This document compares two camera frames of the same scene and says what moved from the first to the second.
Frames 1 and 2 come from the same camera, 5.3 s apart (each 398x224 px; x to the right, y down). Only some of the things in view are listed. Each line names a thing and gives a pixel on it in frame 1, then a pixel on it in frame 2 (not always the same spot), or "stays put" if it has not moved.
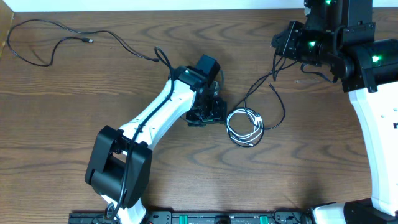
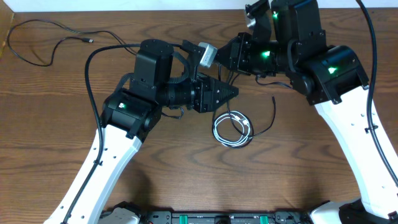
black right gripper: [286, 48] -> [239, 46]
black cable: [274, 73] -> [214, 120]
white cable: [252, 137] -> [243, 140]
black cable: [122, 41] stays put
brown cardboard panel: [6, 19] stays put
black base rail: [280, 217] stays put
